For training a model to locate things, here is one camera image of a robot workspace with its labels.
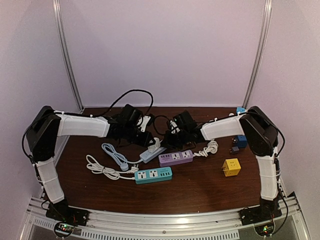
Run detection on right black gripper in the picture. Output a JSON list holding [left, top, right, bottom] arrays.
[[161, 129, 190, 151]]

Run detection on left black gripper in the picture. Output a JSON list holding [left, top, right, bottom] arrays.
[[123, 124, 156, 148]]

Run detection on purple power strip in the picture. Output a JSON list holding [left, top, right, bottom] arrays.
[[158, 150, 194, 167]]

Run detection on white round travel adapter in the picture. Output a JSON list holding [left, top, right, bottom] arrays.
[[147, 137, 161, 153]]

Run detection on light blue power strip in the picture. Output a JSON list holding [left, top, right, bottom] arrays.
[[139, 147, 167, 164]]

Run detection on teal power strip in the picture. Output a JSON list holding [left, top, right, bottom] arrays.
[[134, 167, 173, 185]]

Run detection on dark grey small adapter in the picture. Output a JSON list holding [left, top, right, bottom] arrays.
[[229, 146, 240, 155]]

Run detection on yellow cube socket adapter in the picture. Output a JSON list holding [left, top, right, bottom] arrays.
[[221, 158, 241, 177]]

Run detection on blue cube socket adapter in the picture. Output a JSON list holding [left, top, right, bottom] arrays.
[[232, 135, 248, 149]]

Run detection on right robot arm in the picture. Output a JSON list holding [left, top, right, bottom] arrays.
[[161, 106, 281, 221]]

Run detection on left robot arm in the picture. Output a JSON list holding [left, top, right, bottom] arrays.
[[22, 104, 156, 222]]

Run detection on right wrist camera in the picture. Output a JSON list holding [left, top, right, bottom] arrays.
[[168, 120, 180, 134]]

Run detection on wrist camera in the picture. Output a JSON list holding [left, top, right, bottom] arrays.
[[168, 120, 180, 134], [136, 115, 152, 133]]

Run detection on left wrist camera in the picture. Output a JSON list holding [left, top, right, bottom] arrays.
[[136, 115, 152, 133]]

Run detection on light blue strip cable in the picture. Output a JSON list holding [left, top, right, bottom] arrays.
[[101, 142, 142, 171]]

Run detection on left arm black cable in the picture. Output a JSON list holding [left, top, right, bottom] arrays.
[[107, 89, 154, 118]]

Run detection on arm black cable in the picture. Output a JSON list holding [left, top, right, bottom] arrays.
[[107, 89, 154, 118], [264, 119, 287, 161]]

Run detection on white teal strip cable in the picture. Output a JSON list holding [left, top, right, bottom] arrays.
[[85, 154, 139, 180]]

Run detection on front aluminium rail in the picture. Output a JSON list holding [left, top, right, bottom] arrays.
[[18, 196, 311, 240]]

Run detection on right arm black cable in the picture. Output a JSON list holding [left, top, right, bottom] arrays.
[[264, 119, 287, 161]]

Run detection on left aluminium frame post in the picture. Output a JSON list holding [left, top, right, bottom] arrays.
[[52, 0, 84, 112]]

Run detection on aluminium frame post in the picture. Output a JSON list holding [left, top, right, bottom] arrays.
[[52, 0, 84, 112], [242, 0, 273, 108]]

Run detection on right aluminium frame post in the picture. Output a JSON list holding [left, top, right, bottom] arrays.
[[242, 0, 273, 108]]

